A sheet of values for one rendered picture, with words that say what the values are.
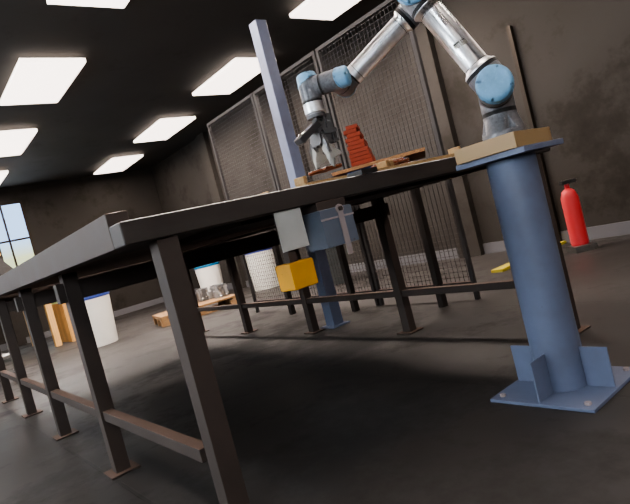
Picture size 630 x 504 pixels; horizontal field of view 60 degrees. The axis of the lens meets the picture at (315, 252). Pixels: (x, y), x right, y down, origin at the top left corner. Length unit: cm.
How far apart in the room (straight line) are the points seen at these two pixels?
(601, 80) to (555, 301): 386
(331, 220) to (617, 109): 425
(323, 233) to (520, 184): 72
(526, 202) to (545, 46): 404
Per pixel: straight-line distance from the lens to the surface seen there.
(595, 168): 576
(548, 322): 205
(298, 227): 164
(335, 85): 202
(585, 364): 214
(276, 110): 425
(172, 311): 145
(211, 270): 994
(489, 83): 189
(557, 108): 587
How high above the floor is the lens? 79
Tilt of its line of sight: 3 degrees down
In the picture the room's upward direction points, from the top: 15 degrees counter-clockwise
